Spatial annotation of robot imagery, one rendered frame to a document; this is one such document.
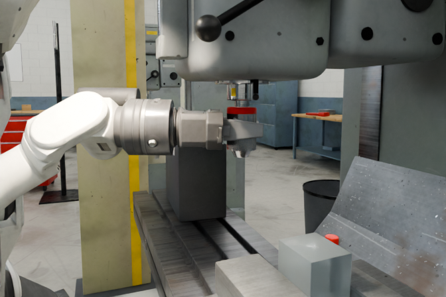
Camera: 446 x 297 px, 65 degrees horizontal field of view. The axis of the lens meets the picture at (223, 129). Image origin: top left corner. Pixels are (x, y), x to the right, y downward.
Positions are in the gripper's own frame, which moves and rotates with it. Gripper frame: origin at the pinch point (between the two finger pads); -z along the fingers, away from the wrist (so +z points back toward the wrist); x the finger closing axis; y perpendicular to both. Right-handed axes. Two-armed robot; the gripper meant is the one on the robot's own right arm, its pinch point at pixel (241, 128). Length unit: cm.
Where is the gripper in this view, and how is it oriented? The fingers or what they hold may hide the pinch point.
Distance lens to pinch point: 55.2
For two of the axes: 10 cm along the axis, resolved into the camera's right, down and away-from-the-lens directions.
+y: -0.1, 9.9, 1.1
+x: -0.3, -1.1, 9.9
